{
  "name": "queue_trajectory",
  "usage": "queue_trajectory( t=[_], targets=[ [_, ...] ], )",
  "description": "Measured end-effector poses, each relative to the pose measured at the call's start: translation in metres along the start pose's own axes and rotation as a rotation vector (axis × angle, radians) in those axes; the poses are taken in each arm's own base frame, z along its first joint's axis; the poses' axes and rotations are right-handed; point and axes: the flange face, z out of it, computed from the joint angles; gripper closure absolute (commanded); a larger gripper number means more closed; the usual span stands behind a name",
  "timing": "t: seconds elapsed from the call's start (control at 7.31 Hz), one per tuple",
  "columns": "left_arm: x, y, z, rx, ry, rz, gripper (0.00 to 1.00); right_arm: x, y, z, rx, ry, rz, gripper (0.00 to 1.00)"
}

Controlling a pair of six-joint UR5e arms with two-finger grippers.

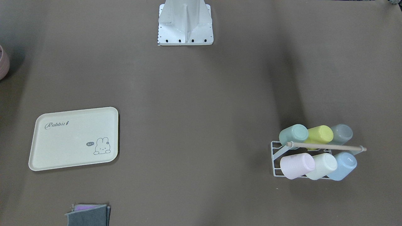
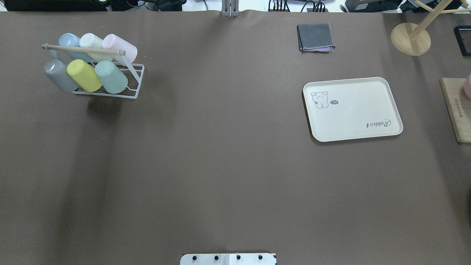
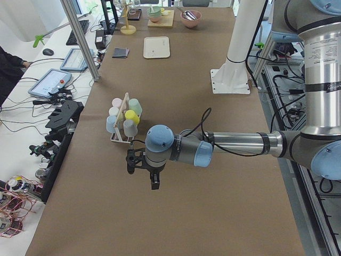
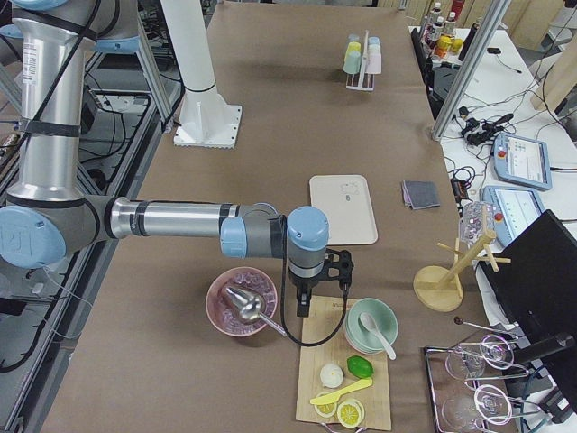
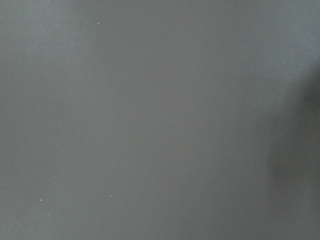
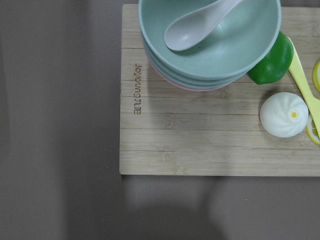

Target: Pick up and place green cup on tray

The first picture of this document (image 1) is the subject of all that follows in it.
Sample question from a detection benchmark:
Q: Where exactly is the mint green cup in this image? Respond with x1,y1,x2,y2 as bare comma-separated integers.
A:
279,124,309,146

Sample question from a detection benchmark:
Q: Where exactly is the cream rabbit tray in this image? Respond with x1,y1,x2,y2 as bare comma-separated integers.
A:
28,107,119,171

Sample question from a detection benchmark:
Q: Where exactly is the pink cup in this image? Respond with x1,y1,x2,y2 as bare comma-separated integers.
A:
280,153,316,179

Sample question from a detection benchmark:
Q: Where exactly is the yellow cup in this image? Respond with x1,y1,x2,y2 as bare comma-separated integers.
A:
304,125,334,144

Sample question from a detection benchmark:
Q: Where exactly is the cream white cup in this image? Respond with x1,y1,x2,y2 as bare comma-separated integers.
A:
306,153,338,180

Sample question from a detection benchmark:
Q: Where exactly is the grey cup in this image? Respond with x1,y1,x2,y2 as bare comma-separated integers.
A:
327,124,353,145

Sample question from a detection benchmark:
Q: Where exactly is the light blue cup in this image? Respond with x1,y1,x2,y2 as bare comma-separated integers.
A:
327,152,357,181

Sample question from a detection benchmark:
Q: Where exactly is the folded grey cloth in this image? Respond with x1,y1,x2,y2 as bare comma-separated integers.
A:
65,204,111,226

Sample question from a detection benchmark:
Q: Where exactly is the pink ice bowl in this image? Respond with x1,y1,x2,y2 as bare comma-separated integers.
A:
0,46,10,79

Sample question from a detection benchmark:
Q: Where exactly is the white wire cup rack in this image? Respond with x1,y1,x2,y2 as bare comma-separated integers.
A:
270,141,367,177

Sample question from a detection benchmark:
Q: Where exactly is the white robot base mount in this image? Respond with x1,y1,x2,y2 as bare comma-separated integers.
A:
157,0,214,46

